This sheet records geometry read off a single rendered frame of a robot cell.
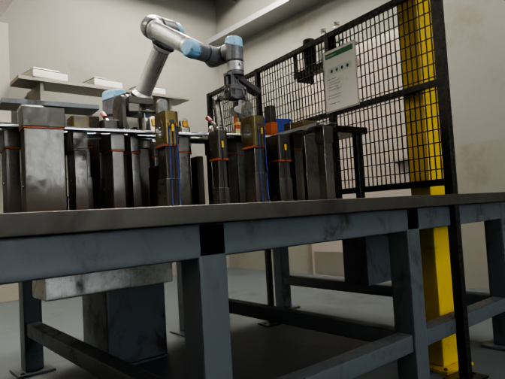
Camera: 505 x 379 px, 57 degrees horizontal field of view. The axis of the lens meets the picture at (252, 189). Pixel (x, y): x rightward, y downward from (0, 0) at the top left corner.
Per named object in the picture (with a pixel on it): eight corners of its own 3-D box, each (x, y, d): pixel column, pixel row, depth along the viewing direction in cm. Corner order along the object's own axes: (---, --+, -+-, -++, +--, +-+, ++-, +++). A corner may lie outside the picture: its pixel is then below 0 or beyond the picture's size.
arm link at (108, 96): (97, 116, 236) (96, 89, 236) (120, 119, 246) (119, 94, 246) (110, 112, 228) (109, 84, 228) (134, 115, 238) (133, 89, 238)
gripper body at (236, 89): (222, 101, 200) (221, 74, 200) (239, 104, 204) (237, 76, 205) (231, 98, 193) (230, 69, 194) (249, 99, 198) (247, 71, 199)
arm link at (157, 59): (115, 109, 247) (154, 11, 225) (139, 112, 258) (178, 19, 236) (125, 121, 240) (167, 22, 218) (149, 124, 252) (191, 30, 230)
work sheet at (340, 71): (359, 104, 217) (355, 38, 218) (326, 113, 236) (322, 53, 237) (362, 104, 218) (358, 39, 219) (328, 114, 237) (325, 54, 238)
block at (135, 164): (133, 212, 174) (130, 135, 175) (127, 213, 180) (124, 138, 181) (143, 212, 176) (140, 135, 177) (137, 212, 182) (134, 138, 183)
